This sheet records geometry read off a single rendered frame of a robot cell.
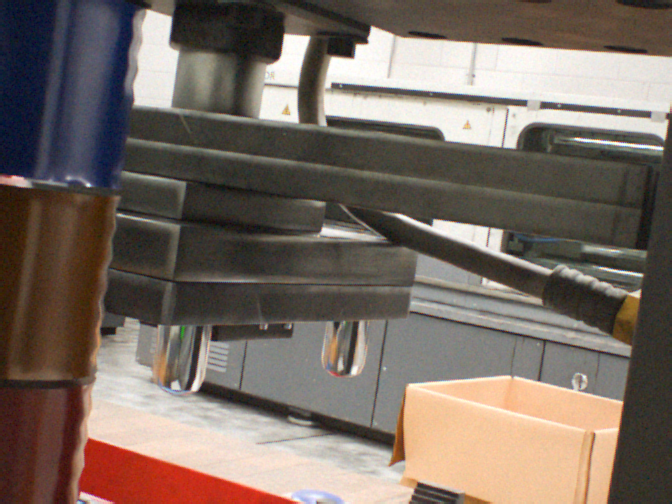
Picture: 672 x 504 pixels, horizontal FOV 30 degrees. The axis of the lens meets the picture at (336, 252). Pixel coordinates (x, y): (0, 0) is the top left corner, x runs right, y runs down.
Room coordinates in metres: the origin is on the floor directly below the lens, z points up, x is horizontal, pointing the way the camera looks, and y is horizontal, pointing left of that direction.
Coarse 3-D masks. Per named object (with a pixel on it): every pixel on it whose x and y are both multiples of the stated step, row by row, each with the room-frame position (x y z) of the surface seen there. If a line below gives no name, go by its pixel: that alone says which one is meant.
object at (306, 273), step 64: (192, 64) 0.51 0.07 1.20; (256, 64) 0.51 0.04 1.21; (192, 128) 0.48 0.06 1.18; (256, 128) 0.46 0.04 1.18; (320, 128) 0.45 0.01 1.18; (128, 192) 0.48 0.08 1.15; (192, 192) 0.47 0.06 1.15; (256, 192) 0.51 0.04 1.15; (320, 192) 0.45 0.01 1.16; (384, 192) 0.43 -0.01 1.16; (448, 192) 0.42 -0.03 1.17; (512, 192) 0.41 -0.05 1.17; (576, 192) 0.40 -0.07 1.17; (640, 192) 0.39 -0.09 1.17; (128, 256) 0.45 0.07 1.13; (192, 256) 0.44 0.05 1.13; (256, 256) 0.48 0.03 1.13; (320, 256) 0.52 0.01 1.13; (384, 256) 0.56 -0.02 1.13; (192, 320) 0.45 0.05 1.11; (256, 320) 0.48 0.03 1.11; (320, 320) 0.52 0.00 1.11; (192, 384) 0.46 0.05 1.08
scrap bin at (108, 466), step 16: (96, 448) 0.88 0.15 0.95; (112, 448) 0.87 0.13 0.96; (128, 448) 0.87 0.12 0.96; (96, 464) 0.88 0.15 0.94; (112, 464) 0.87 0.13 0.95; (128, 464) 0.86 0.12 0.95; (144, 464) 0.85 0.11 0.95; (160, 464) 0.85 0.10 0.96; (176, 464) 0.84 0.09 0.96; (80, 480) 0.88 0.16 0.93; (96, 480) 0.88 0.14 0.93; (112, 480) 0.87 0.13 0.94; (128, 480) 0.86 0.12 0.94; (144, 480) 0.85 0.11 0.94; (160, 480) 0.85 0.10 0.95; (176, 480) 0.84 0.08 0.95; (192, 480) 0.83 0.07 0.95; (208, 480) 0.83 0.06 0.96; (224, 480) 0.82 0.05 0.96; (96, 496) 0.87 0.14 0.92; (112, 496) 0.87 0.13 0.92; (128, 496) 0.86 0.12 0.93; (144, 496) 0.85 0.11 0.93; (160, 496) 0.85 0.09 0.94; (176, 496) 0.84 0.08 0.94; (192, 496) 0.83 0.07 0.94; (208, 496) 0.82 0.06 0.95; (224, 496) 0.82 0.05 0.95; (240, 496) 0.81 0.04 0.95; (256, 496) 0.81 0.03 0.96; (272, 496) 0.80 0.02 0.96
